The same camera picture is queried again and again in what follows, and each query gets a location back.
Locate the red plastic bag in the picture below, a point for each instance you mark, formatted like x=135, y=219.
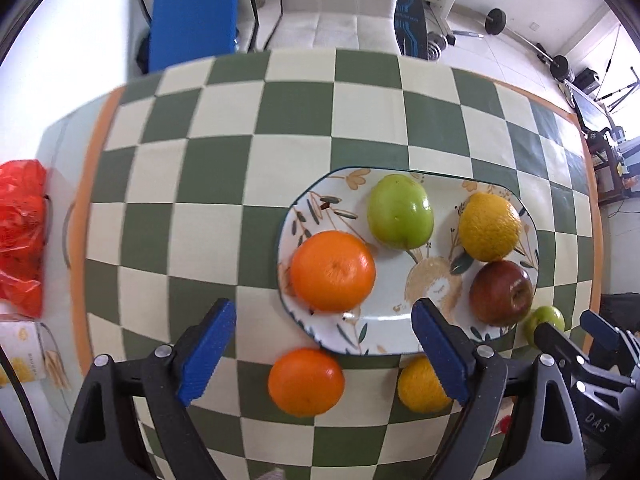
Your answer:
x=20, y=225

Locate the dark wooden desk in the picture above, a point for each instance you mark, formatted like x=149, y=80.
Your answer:
x=612, y=165

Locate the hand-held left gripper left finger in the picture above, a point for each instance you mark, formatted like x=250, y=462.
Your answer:
x=207, y=355

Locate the red apple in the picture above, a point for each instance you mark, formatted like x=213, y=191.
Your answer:
x=500, y=292

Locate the white padded chair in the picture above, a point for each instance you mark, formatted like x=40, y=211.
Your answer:
x=330, y=10

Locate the small green apple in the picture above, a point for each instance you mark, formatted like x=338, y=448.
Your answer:
x=547, y=316

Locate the floral ceramic plate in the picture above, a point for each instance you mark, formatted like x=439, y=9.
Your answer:
x=390, y=305

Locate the yellow orange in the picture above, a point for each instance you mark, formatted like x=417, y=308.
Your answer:
x=417, y=385
x=490, y=227

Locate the large orange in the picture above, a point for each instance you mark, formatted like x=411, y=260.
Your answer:
x=332, y=270

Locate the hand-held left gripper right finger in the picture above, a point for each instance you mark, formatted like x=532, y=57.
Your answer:
x=440, y=355

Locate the white cardboard box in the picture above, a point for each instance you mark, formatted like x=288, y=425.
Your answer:
x=20, y=350

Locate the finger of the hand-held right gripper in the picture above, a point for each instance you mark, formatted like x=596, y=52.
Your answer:
x=562, y=350
x=600, y=325

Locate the black board with blue pattern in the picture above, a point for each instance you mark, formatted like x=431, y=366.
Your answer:
x=410, y=20

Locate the black monitor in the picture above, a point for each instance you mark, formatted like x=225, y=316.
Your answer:
x=592, y=110

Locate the black tripod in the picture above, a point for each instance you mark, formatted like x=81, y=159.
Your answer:
x=620, y=85

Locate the green checkered tablecloth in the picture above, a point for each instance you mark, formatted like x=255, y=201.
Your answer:
x=220, y=170

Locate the small orange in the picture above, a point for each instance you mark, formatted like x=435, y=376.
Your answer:
x=306, y=382

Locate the large green apple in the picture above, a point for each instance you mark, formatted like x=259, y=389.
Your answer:
x=400, y=212

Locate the barbell with black plates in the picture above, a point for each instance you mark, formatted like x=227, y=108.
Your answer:
x=530, y=42

